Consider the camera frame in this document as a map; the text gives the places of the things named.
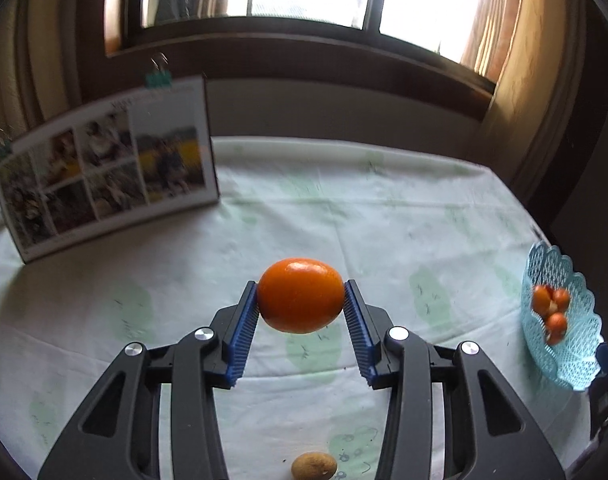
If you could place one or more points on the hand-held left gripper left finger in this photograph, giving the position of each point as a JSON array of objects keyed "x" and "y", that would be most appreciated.
[{"x": 241, "y": 340}]

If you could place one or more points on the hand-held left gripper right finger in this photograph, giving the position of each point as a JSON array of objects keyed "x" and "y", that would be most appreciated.
[{"x": 359, "y": 340}]

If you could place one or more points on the light blue lace basket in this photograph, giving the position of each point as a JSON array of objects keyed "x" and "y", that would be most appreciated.
[{"x": 568, "y": 365}]

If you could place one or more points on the medium orange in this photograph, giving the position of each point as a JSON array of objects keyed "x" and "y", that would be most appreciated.
[
  {"x": 557, "y": 326},
  {"x": 540, "y": 299}
]

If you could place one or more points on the large orange with stem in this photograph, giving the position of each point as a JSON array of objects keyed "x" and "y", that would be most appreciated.
[{"x": 301, "y": 295}]

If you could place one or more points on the small smooth orange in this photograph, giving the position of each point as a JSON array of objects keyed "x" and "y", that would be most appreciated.
[{"x": 562, "y": 299}]

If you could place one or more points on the brown kiwi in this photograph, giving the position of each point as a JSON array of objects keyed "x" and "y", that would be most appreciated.
[{"x": 314, "y": 466}]

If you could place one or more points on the photo collage board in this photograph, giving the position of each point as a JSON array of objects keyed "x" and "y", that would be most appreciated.
[{"x": 109, "y": 170}]

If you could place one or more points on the teal binder clip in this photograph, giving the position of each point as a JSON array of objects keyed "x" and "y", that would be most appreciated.
[
  {"x": 159, "y": 77},
  {"x": 4, "y": 144}
]

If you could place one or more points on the beige curtain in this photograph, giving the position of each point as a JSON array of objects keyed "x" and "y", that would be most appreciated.
[
  {"x": 533, "y": 85},
  {"x": 44, "y": 60}
]

